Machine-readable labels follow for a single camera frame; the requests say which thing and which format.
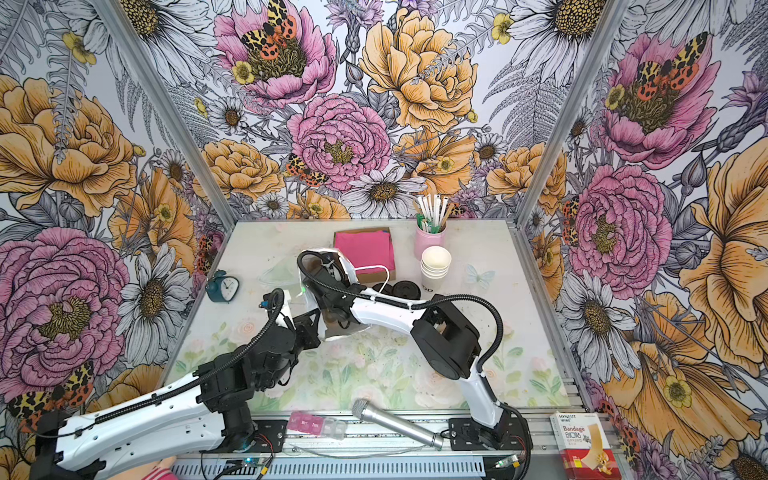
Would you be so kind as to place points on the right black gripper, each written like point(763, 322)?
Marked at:
point(321, 304)

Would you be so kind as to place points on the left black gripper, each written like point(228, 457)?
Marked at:
point(307, 328)

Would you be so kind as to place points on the white paper gift bag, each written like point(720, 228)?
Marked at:
point(365, 308)

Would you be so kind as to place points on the black plastic cup lid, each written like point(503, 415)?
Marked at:
point(406, 290)

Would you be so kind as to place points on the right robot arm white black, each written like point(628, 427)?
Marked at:
point(446, 338)

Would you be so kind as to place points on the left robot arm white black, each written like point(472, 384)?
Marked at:
point(206, 410)

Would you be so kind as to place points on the brown cardboard napkin tray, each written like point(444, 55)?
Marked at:
point(374, 274)

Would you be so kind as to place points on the pink napkin stack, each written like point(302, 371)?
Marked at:
point(366, 248)

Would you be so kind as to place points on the teal alarm clock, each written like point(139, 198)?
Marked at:
point(222, 287)

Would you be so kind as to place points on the pink plastic clip box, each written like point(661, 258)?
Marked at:
point(317, 425)

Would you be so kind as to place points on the silver microphone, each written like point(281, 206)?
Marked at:
point(365, 411)

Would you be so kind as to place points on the pink straw holder cup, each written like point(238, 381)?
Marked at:
point(424, 240)

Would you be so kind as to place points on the stack of white paper cups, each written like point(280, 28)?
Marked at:
point(435, 264)

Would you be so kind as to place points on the plush doll toy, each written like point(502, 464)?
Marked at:
point(160, 470)

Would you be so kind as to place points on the bandage box red white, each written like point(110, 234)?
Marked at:
point(584, 447)

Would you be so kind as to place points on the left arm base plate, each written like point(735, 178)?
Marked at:
point(268, 436)

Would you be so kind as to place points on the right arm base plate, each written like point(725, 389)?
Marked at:
point(465, 434)

